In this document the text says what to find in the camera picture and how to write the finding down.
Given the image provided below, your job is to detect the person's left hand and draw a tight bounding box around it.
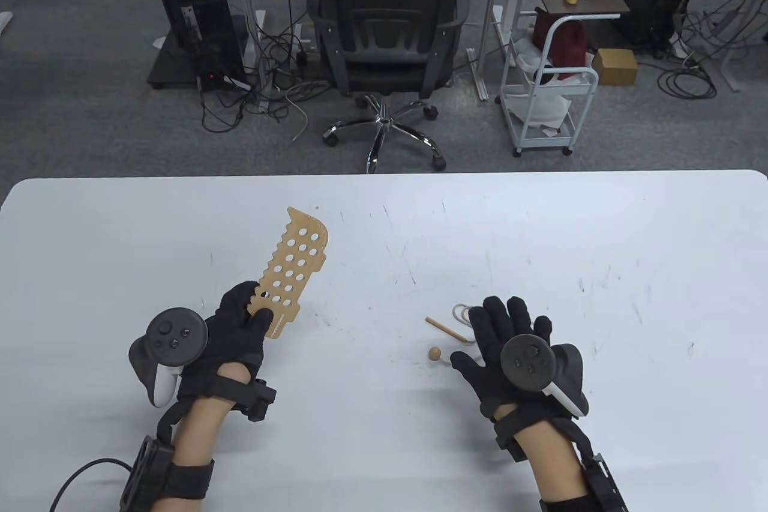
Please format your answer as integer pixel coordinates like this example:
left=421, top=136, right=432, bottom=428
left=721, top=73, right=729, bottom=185
left=177, top=281, right=283, bottom=402

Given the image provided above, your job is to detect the person's right hand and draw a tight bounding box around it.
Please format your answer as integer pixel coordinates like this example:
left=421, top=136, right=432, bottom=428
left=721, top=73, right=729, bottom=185
left=450, top=296, right=586, bottom=435

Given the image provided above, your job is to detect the wooden crocodile lacing toy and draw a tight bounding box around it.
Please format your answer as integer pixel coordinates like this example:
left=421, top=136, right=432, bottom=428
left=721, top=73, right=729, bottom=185
left=247, top=207, right=331, bottom=340

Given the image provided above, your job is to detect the person's right forearm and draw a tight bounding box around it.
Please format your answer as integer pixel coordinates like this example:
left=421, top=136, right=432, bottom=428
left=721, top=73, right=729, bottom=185
left=516, top=419, right=601, bottom=512

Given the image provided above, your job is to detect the person's left forearm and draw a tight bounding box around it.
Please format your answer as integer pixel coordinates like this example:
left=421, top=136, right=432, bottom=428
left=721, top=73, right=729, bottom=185
left=162, top=365, right=253, bottom=512

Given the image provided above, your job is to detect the black and white tracking controller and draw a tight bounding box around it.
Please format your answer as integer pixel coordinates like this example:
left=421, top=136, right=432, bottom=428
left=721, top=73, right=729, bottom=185
left=129, top=308, right=209, bottom=408
left=500, top=334, right=589, bottom=417

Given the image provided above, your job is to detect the white rolling cart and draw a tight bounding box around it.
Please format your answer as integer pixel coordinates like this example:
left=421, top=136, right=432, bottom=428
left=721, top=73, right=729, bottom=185
left=497, top=5, right=599, bottom=158

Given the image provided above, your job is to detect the white crumpled paper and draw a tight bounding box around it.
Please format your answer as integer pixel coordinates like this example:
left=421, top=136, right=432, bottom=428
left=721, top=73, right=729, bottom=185
left=507, top=93, right=571, bottom=128

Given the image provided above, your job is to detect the brown cardboard box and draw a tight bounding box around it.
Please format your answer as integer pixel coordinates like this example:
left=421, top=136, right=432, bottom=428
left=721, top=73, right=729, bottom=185
left=593, top=49, right=638, bottom=85

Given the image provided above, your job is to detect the black mesh office chair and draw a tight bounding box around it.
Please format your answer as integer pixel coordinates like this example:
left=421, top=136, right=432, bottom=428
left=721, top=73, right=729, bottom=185
left=306, top=0, right=470, bottom=173

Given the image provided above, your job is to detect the dark red bag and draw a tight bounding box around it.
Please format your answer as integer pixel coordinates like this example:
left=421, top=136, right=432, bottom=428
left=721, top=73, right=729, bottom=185
left=533, top=8, right=590, bottom=79

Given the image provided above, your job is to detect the black computer tower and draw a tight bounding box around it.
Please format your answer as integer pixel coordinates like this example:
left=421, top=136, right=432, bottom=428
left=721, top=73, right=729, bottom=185
left=161, top=0, right=251, bottom=94

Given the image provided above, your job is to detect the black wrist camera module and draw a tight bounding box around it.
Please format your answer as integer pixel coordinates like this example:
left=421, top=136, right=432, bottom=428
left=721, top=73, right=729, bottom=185
left=495, top=416, right=529, bottom=463
left=240, top=379, right=277, bottom=421

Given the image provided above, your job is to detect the black glove cable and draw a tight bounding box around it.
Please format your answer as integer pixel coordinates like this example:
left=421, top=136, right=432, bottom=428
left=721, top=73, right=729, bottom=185
left=157, top=398, right=188, bottom=447

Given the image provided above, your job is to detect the black forearm strapped pack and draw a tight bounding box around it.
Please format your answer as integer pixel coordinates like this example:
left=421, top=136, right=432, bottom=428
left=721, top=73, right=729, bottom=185
left=120, top=435, right=215, bottom=512
left=540, top=452, right=629, bottom=512

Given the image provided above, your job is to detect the white floor cable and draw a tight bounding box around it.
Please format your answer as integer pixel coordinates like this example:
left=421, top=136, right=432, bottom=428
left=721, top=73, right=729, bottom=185
left=285, top=86, right=310, bottom=142

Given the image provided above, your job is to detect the black looped pack cable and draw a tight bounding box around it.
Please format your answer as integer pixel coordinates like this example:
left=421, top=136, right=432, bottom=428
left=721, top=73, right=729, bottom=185
left=51, top=459, right=134, bottom=512

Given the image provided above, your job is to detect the tangle of black cables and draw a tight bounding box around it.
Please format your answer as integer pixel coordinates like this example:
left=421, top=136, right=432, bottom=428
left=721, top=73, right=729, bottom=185
left=201, top=8, right=337, bottom=134

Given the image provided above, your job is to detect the coiled black floor cable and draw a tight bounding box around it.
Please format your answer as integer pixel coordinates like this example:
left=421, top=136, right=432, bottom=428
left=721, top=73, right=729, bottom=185
left=657, top=65, right=718, bottom=100

